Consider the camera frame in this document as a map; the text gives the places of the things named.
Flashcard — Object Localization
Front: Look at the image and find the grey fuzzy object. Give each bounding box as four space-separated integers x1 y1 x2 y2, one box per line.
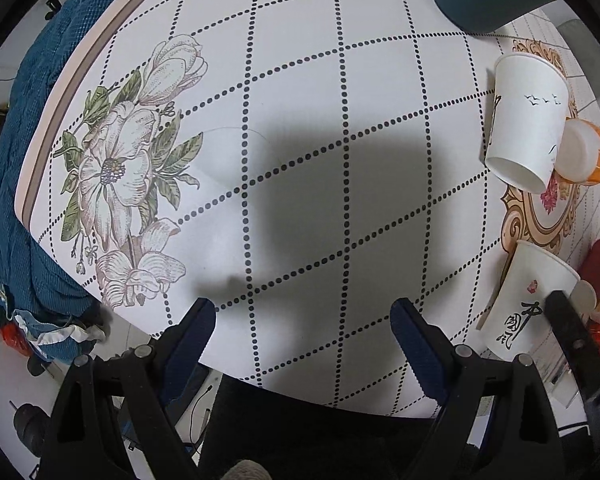
220 460 276 480

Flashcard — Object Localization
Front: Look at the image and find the white bird print paper cup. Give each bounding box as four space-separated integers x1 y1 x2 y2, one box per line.
484 52 567 193

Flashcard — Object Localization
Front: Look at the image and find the small white round lid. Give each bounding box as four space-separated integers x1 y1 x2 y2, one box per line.
570 280 598 318

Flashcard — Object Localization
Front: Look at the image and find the orange plastic bag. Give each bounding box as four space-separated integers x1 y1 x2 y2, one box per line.
0 270 31 356

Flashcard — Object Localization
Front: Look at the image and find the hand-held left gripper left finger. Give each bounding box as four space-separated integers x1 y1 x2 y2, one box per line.
39 297 218 480

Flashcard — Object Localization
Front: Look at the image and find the grey chair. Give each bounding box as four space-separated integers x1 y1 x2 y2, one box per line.
555 19 600 98

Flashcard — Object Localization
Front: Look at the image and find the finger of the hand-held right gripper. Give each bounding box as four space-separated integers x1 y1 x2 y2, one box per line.
545 289 600 441

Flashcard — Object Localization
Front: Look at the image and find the blue quilted blanket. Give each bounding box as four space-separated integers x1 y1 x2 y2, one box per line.
0 0 181 366

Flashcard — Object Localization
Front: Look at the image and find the black round floor object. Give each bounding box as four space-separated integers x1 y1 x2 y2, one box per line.
9 402 51 456

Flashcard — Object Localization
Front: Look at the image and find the orange cup with white lid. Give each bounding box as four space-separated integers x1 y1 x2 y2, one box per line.
552 117 600 186

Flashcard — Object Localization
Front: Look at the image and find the white calligraphy paper cup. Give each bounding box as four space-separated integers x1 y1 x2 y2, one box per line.
476 239 581 362

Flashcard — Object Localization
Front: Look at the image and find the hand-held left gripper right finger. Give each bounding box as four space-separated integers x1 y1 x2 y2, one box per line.
390 297 566 480

